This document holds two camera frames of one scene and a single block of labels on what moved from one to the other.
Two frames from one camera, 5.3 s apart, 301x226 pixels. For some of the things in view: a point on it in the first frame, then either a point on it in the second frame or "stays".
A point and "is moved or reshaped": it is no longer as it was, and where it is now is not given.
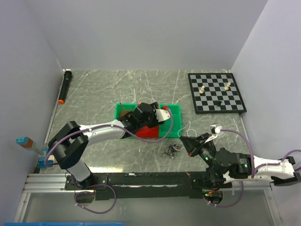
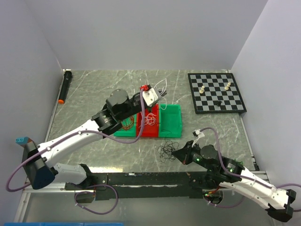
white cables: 187,130 → 150,118
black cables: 171,151 is moved or reshaped
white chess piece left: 202,90 stays
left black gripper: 155,122 → 149,109
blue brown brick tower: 27,142 stays
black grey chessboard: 215,92 stays
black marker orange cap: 67,75 stays
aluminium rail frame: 41,183 stays
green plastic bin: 176,130 stays
